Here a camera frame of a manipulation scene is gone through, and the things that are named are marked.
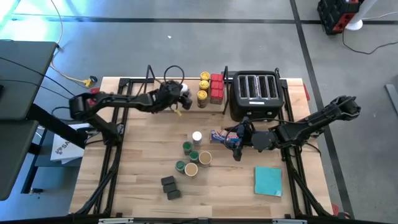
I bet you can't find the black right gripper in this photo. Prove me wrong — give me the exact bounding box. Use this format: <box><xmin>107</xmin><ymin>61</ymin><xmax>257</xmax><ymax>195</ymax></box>
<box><xmin>233</xmin><ymin>116</ymin><xmax>265</xmax><ymax>162</ymax></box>

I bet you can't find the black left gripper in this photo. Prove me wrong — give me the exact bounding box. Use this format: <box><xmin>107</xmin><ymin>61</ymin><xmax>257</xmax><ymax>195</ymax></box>
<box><xmin>151</xmin><ymin>80</ymin><xmax>193</xmax><ymax>113</ymax></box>

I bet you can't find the blue plastic wrap box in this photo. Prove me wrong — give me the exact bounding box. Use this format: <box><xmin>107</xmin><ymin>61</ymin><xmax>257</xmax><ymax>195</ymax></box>
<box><xmin>210</xmin><ymin>129</ymin><xmax>242</xmax><ymax>145</ymax></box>

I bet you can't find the black four-slot toaster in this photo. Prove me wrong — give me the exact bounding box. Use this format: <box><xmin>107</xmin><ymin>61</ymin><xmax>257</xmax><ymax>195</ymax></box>
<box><xmin>229</xmin><ymin>70</ymin><xmax>285</xmax><ymax>123</ymax></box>

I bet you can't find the tan lid furikake jar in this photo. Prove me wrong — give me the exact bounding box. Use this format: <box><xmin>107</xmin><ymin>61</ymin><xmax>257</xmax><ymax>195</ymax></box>
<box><xmin>198</xmin><ymin>151</ymin><xmax>213</xmax><ymax>168</ymax></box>
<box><xmin>184</xmin><ymin>162</ymin><xmax>199</xmax><ymax>179</ymax></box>

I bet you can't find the teal cloth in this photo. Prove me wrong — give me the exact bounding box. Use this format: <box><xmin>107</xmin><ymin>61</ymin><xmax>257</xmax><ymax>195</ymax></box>
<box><xmin>254</xmin><ymin>166</ymin><xmax>284</xmax><ymax>198</ymax></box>

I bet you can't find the white paper bag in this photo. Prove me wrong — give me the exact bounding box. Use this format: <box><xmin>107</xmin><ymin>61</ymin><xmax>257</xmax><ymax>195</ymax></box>
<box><xmin>49</xmin><ymin>124</ymin><xmax>91</xmax><ymax>165</ymax></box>

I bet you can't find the red and black crate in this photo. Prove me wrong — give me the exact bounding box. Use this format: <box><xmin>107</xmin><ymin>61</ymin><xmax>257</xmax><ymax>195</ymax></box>
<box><xmin>317</xmin><ymin>0</ymin><xmax>373</xmax><ymax>35</ymax></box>

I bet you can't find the grey metal bar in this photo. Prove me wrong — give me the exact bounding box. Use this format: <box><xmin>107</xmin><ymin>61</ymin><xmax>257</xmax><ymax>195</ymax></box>
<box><xmin>384</xmin><ymin>83</ymin><xmax>398</xmax><ymax>116</ymax></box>

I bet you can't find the white stand base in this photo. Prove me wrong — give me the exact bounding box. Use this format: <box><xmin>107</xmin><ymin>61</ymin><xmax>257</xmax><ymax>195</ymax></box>
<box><xmin>345</xmin><ymin>0</ymin><xmax>379</xmax><ymax>31</ymax></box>

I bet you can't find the grey desk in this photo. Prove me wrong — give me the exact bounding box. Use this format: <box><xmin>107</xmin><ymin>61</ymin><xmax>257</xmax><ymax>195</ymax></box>
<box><xmin>0</xmin><ymin>39</ymin><xmax>58</xmax><ymax>202</ymax></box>

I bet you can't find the black wire shelf bracket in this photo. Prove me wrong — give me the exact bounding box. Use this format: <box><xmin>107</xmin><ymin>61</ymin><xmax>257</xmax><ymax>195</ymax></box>
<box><xmin>142</xmin><ymin>64</ymin><xmax>156</xmax><ymax>111</ymax></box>
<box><xmin>223</xmin><ymin>65</ymin><xmax>229</xmax><ymax>115</ymax></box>

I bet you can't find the yellow extension cable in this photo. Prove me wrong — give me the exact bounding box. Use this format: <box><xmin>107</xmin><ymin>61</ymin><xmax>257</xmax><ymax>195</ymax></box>
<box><xmin>49</xmin><ymin>0</ymin><xmax>98</xmax><ymax>88</ymax></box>

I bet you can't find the black floor cable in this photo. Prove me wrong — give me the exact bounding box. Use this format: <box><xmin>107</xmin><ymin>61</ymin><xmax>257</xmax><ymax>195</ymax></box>
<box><xmin>341</xmin><ymin>29</ymin><xmax>398</xmax><ymax>55</ymax></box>

